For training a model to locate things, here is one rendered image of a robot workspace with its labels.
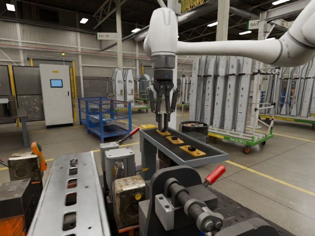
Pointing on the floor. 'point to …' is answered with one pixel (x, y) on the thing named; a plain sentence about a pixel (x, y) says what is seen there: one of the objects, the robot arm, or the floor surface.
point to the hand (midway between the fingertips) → (162, 121)
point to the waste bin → (195, 131)
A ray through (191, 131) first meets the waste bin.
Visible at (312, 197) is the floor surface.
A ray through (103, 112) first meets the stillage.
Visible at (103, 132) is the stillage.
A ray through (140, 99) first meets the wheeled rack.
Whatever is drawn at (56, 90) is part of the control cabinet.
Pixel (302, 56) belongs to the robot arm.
